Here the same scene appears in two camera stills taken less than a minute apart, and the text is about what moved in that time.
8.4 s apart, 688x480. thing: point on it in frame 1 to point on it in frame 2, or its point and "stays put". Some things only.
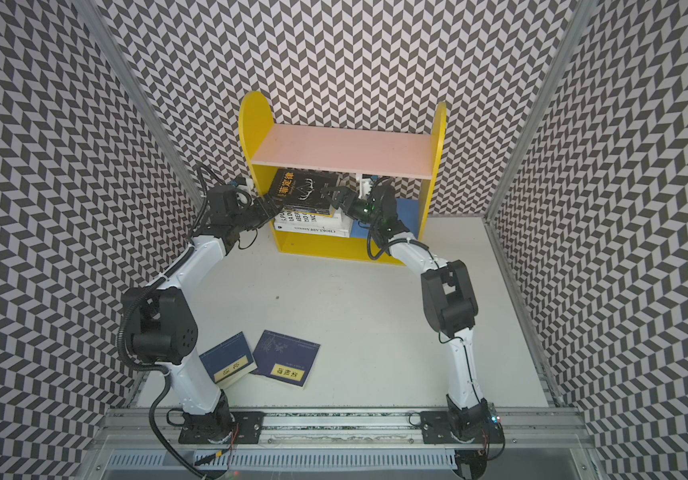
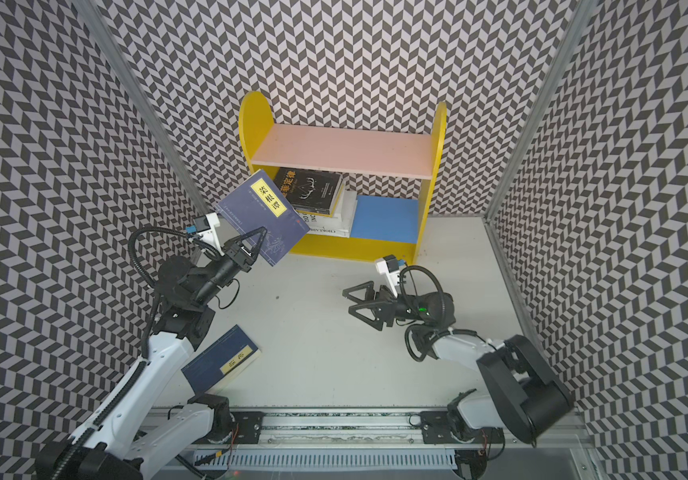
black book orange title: [300, 190] stays put
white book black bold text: [289, 215] to [341, 222]
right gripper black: [345, 193] to [384, 310]
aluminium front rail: [159, 430] stays put
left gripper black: [267, 215] to [239, 254]
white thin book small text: [339, 229] stays put
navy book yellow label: [230, 361] stays put
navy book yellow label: [285, 358] to [258, 203]
